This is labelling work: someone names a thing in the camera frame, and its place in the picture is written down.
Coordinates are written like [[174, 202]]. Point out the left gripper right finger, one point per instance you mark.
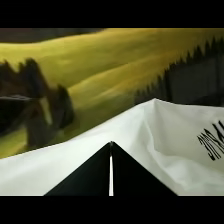
[[136, 180]]

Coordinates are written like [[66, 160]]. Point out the white T-shirt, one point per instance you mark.
[[160, 140]]

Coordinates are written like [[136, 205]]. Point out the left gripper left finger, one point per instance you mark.
[[88, 180]]

